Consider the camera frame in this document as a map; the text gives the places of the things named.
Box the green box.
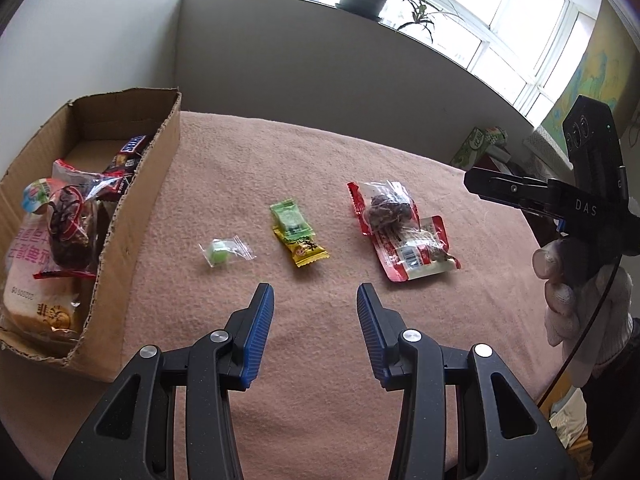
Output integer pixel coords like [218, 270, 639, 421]
[452, 125, 508, 171]

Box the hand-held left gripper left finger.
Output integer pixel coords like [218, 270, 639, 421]
[52, 282, 276, 480]

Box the small clear green candy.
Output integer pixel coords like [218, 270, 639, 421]
[197, 235, 257, 267]

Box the clear red-edged dried fruit packet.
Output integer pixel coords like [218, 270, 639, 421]
[347, 179, 422, 237]
[32, 159, 113, 281]

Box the cardboard box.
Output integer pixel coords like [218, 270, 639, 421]
[0, 87, 182, 383]

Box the brown chocolate bar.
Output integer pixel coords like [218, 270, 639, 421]
[102, 152, 146, 196]
[117, 133, 152, 157]

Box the green candy packet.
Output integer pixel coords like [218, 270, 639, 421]
[269, 199, 317, 241]

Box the yellow candy packet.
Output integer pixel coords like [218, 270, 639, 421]
[272, 227, 332, 269]

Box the black cable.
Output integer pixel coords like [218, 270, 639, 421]
[536, 255, 626, 408]

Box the pink table cloth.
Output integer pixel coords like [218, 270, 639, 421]
[0, 110, 596, 480]

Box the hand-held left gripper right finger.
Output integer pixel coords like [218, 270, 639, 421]
[356, 282, 573, 480]

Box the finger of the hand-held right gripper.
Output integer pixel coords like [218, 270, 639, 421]
[477, 192, 556, 217]
[464, 167, 551, 199]

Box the white framed window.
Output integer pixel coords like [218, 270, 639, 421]
[225, 0, 603, 128]

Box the person's right hand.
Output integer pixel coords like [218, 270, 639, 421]
[532, 238, 582, 348]

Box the sliced bread packet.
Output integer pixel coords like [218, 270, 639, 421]
[2, 212, 86, 343]

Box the pale crumpled cloth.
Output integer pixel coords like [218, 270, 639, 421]
[547, 387, 593, 451]

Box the jelly cup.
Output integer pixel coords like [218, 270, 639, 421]
[21, 178, 56, 216]

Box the person's right forearm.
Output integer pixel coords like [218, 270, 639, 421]
[565, 262, 636, 391]

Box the red white snack packet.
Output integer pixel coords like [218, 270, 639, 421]
[372, 215, 462, 282]

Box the wall map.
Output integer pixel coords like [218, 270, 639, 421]
[542, 0, 640, 136]

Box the white cabinet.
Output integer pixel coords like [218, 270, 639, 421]
[0, 0, 193, 176]

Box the white lace cloth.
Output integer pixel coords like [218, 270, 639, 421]
[522, 127, 576, 171]

